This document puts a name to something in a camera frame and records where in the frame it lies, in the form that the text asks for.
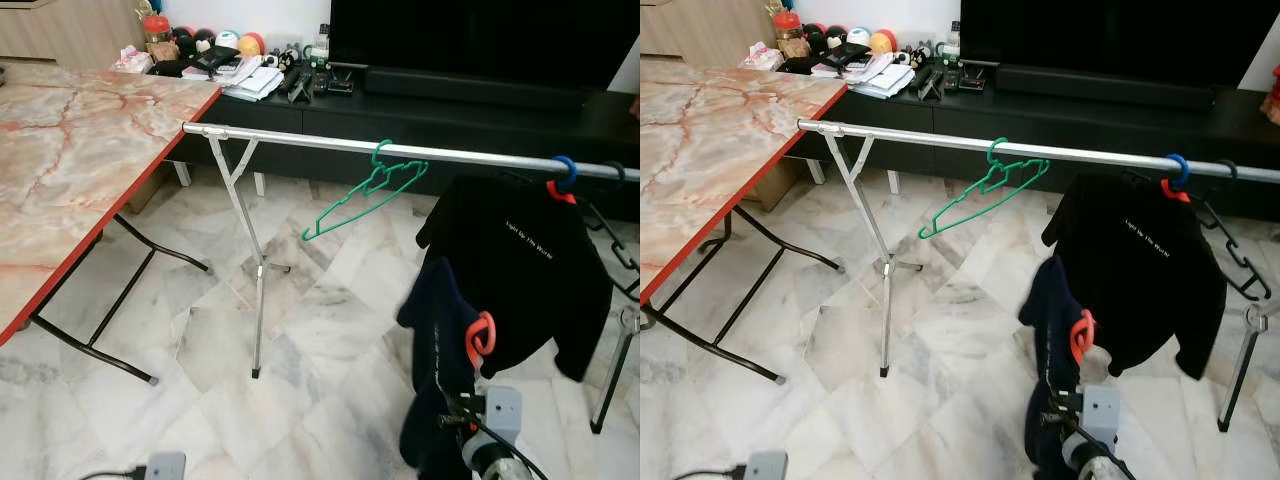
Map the navy garment with red stripe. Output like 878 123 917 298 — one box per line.
1018 255 1096 480
397 258 483 479

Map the red plastic hanger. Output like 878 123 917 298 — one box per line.
465 311 498 369
1070 308 1097 366

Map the dark grey plastic hanger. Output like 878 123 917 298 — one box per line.
585 160 641 296
1195 160 1273 301

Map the green plastic hanger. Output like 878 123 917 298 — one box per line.
918 138 1051 239
302 140 429 241

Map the black shirt with red trim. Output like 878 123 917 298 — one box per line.
1040 172 1229 381
415 175 613 381

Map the black TV console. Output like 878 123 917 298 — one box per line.
785 60 1280 223
150 60 641 223

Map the silver metal clothes rack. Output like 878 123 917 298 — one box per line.
182 122 641 433
797 119 1280 433

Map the black soundbar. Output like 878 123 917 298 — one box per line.
995 62 1216 111
365 68 589 113

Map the black television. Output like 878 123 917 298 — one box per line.
960 0 1263 91
328 0 641 93

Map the stack of white papers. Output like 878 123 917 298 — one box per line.
215 62 286 101
850 55 916 99

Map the light wooden cabinet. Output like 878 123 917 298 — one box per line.
640 0 776 63
0 0 151 69

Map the jar with red lid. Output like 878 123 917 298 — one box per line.
142 12 173 61
775 10 806 59

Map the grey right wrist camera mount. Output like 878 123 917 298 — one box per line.
1080 385 1121 446
483 388 524 446

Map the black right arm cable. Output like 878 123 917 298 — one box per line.
1055 415 1136 480
455 405 549 480

